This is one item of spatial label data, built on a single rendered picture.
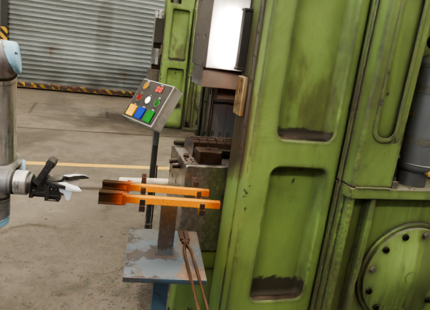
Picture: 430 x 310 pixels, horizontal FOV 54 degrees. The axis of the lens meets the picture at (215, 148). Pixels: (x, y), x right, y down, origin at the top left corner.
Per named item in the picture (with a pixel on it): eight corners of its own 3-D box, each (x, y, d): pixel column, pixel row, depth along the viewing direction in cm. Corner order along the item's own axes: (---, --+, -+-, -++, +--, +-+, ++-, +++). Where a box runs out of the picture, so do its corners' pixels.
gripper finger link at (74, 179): (84, 186, 169) (61, 189, 163) (85, 172, 168) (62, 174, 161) (87, 188, 167) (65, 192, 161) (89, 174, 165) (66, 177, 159)
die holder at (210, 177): (176, 252, 209) (186, 165, 198) (163, 219, 244) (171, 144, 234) (279, 249, 226) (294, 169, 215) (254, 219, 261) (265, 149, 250)
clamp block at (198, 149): (198, 163, 202) (199, 151, 201) (193, 158, 210) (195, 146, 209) (221, 165, 206) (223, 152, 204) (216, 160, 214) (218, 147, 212)
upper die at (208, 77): (200, 86, 205) (203, 66, 203) (191, 81, 224) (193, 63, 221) (279, 94, 218) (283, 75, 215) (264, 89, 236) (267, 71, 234)
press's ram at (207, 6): (210, 69, 190) (222, -26, 181) (191, 62, 226) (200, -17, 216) (294, 78, 203) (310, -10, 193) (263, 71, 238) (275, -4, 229)
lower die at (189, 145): (192, 156, 214) (194, 140, 212) (183, 146, 232) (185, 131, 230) (268, 160, 226) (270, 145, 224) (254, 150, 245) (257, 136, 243)
